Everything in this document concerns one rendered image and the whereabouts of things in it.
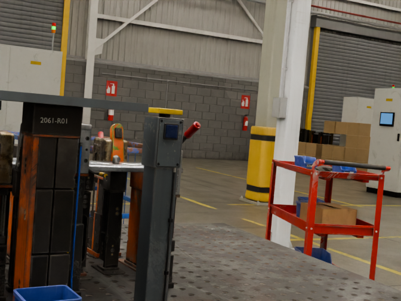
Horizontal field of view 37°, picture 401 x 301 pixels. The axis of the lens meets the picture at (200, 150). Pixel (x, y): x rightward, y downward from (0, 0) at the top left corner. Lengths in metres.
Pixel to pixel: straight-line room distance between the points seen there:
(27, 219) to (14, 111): 8.25
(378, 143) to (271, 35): 4.03
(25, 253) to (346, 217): 2.69
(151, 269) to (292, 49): 4.25
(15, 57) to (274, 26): 3.85
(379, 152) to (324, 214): 8.30
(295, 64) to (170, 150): 4.18
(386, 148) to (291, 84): 6.49
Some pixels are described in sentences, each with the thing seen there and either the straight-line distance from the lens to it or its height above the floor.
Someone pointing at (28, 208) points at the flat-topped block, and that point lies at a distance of 1.24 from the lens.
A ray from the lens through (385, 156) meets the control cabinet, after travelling 11.78.
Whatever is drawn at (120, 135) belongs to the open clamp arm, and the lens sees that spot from 1.83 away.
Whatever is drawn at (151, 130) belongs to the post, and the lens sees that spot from 1.35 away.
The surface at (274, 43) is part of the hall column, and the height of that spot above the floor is 2.29.
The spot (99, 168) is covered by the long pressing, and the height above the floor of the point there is 0.99.
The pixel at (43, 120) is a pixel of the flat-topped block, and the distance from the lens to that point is 1.22.
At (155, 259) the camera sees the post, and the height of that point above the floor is 0.82.
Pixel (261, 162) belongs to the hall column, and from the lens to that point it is 8.57.
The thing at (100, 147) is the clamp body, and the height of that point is 1.03.
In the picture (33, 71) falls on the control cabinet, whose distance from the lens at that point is 9.53.
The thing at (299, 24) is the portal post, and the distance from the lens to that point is 5.53.
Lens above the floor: 1.14
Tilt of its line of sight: 3 degrees down
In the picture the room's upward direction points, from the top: 5 degrees clockwise
